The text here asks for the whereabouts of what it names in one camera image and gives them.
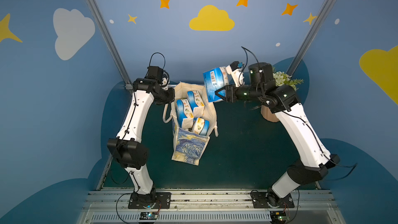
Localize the canvas bag starry night print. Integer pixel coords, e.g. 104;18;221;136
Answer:
163;83;218;166

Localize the purple snail tissue pack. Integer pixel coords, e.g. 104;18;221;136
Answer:
191;117;210;136

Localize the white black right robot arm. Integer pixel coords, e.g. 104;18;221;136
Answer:
215;61;340;208

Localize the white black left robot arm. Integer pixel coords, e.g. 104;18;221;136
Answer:
107;78;174;209

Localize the artificial white flower plant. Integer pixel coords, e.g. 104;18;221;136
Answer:
272;67;304;91

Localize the left green circuit board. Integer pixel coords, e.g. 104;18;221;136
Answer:
140;212;159;220

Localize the green circuit board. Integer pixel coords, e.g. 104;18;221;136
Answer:
269;212;288;224
140;212;159;220

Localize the right green circuit board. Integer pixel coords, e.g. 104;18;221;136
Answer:
269;212;288;224

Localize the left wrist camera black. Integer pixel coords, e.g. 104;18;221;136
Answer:
145;66;164;84

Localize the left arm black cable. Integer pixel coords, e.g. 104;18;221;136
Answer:
148;52;166;69

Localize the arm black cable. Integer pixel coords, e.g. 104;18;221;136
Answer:
326;161;358;181
148;52;166;69

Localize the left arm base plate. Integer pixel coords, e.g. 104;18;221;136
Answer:
128;192;172;209

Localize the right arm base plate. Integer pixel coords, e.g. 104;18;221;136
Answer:
249;190;295;208

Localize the aluminium rail frame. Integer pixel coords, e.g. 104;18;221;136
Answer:
77;188;345;224

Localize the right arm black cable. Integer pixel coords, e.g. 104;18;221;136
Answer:
326;161;358;181

